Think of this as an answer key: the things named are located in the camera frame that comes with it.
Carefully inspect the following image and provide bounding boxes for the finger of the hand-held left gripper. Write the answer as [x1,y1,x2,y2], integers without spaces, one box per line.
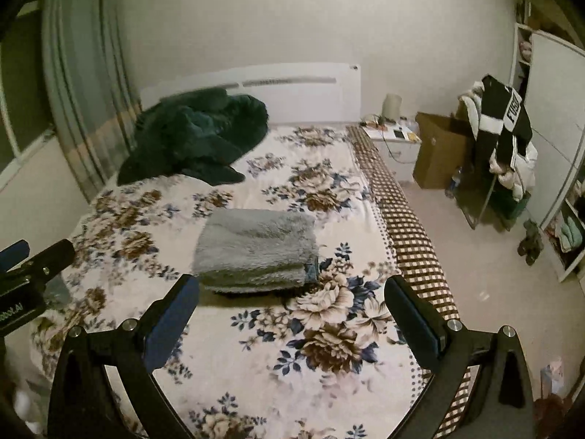
[14,239,76,294]
[0,239,31,275]

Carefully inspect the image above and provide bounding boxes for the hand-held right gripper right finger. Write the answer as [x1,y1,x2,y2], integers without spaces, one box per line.
[385,275,536,439]

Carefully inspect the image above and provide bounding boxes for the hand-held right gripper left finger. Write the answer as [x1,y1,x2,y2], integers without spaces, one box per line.
[48,273,200,439]

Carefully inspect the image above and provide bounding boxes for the grey fluffy blanket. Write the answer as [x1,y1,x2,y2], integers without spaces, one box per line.
[192,209,320,294]

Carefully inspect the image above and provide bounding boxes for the small grey blue cloth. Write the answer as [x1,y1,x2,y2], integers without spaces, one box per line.
[43,277,72,310]

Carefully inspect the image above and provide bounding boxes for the brown checkered mattress cover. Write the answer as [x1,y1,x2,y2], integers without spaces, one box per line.
[345,124,474,439]

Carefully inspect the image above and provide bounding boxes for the bed with floral sheet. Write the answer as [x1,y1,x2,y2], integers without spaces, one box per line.
[30,123,440,439]

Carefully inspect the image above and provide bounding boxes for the plastic bottle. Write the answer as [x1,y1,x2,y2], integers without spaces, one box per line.
[446,166,463,198]

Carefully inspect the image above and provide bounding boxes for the pink printed bag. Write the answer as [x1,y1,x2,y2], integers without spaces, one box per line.
[540,360,568,397]

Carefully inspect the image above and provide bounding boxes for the green storage box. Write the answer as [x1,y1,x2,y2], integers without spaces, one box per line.
[491,187,533,221]

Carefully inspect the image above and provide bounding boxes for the white wardrobe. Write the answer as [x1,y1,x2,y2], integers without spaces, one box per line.
[512,2,585,283]

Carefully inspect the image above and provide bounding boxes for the brown cloth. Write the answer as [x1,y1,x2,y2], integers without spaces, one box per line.
[534,394,577,439]

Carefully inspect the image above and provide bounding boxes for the white nightstand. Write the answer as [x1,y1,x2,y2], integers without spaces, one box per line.
[363,118,422,183]

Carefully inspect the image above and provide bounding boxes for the brown cardboard box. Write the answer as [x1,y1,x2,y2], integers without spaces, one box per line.
[412,112,472,190]

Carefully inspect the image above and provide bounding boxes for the white framed window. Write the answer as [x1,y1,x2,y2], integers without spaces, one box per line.
[0,0,56,184]

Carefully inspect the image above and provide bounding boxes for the teal folded clothes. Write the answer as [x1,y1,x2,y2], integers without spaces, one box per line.
[555,217,579,253]

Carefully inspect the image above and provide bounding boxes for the striped grey curtain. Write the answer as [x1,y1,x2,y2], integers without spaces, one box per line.
[41,0,143,203]

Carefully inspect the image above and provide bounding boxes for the dark green blanket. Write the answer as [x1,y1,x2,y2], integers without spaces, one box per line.
[116,88,269,187]

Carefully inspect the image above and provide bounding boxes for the beige table lamp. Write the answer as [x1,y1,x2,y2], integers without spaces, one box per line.
[383,94,403,122]

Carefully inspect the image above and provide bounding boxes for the black and white jacket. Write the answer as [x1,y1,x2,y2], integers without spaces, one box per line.
[475,74,533,171]

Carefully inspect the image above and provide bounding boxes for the white sliding wardrobe door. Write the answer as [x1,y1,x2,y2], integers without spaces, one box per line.
[521,31,585,230]

